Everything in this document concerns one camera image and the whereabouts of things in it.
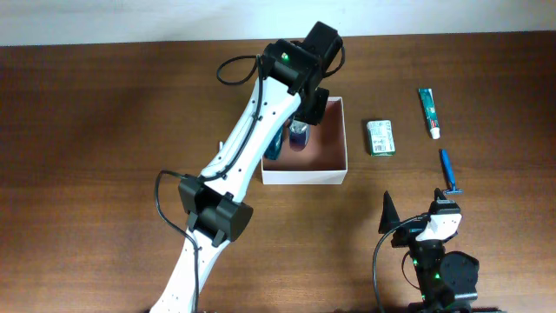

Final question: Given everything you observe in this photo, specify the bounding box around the blue disposable razor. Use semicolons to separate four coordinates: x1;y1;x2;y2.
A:
440;150;463;195

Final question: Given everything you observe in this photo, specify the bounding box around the green white soap box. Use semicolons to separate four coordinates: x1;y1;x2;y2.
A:
367;120;396;157

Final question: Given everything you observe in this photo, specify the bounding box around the blue Listerine mouthwash bottle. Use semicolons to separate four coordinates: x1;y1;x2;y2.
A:
264;130;284;161

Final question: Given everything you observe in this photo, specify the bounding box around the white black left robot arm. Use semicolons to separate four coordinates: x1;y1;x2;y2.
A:
151;22;345;312

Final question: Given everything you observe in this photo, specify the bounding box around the clear foaming soap pump bottle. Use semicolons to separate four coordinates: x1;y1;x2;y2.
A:
288;120;310;151

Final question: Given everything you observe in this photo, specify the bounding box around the green toothpaste tube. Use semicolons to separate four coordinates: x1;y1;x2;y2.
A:
418;88;440;140

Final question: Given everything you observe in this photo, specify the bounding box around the pink white open box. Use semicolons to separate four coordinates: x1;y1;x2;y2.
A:
261;97;348;185

